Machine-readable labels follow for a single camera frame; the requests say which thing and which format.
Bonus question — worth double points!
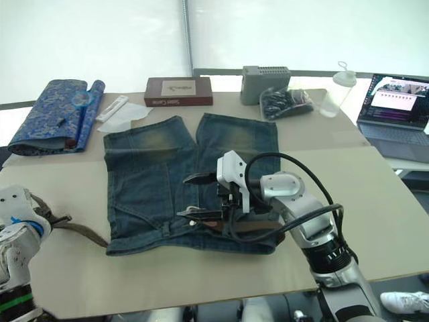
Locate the grey open laptop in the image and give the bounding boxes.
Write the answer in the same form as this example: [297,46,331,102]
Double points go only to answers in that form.
[356,73,429,159]

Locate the blue denim shorts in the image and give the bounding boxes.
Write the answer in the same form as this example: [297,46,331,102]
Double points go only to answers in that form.
[102,113,286,258]

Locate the clear plastic cup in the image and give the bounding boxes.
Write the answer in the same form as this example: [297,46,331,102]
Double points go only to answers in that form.
[318,90,340,118]

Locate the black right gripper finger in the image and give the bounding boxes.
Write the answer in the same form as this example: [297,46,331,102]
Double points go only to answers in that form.
[182,172,218,186]
[176,207,225,223]

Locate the brown rectangular box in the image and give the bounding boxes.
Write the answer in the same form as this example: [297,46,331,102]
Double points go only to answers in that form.
[143,76,215,108]

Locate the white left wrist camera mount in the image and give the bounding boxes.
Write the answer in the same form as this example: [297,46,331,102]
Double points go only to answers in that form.
[0,184,52,235]

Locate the silver vertical window pole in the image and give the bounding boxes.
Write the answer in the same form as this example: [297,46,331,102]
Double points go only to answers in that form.
[182,0,194,78]

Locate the blue magnifying glass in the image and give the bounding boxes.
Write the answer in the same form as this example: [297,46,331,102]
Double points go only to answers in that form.
[57,89,99,142]

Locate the blue brocade fabric roll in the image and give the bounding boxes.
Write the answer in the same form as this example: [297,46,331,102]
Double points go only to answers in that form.
[7,78,107,158]

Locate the brown braided belt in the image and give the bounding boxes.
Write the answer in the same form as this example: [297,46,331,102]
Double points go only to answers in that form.
[30,197,286,248]

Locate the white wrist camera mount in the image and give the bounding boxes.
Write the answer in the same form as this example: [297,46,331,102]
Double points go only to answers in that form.
[217,150,251,214]
[0,184,52,235]

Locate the white slim pen case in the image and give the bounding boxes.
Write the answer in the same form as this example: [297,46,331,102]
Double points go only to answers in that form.
[95,95,129,122]

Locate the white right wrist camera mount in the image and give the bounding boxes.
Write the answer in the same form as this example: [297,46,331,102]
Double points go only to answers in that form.
[217,150,251,214]

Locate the black items plastic bag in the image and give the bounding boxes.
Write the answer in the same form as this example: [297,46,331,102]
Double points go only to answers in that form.
[259,87,316,121]

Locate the white sneaker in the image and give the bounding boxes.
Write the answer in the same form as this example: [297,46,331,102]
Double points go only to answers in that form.
[379,290,429,315]

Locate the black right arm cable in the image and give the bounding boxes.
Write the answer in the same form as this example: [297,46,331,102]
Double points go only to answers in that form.
[227,152,346,243]

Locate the white tissue paper sheet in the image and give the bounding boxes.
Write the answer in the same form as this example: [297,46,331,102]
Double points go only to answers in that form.
[97,101,154,134]

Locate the grey vented device box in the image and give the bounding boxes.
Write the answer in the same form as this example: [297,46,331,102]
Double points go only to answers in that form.
[240,65,292,106]

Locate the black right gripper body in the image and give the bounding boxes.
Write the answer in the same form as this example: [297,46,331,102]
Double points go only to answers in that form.
[215,181,243,219]

